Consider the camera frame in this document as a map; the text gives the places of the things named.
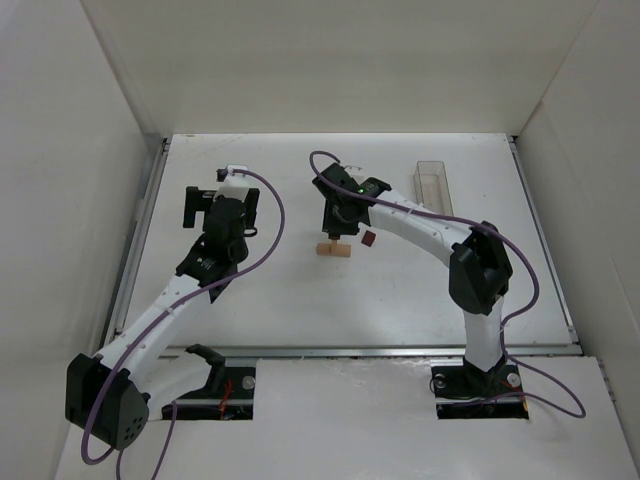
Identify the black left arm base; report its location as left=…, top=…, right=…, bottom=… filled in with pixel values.
left=176, top=344, right=256, bottom=421

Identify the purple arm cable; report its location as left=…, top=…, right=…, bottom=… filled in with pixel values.
left=79, top=168, right=286, bottom=476
left=308, top=150, right=586, bottom=420

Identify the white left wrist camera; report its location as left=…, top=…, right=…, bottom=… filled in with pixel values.
left=214, top=165, right=250, bottom=202

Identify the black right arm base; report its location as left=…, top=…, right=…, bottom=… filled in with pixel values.
left=429, top=361, right=529, bottom=420

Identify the red wedge wood block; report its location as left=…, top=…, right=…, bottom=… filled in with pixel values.
left=361, top=230, right=376, bottom=247

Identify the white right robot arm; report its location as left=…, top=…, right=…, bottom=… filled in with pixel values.
left=312, top=163, right=513, bottom=380

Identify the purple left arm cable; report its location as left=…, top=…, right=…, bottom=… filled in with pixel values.
left=79, top=168, right=286, bottom=476

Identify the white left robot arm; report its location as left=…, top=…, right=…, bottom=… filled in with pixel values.
left=65, top=186, right=260, bottom=451

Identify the clear plastic box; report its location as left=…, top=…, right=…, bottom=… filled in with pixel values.
left=413, top=161, right=454, bottom=216

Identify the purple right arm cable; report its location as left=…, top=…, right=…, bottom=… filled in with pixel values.
left=308, top=150, right=586, bottom=420

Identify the aluminium table edge rail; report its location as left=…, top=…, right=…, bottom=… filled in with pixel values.
left=97, top=137, right=171, bottom=348

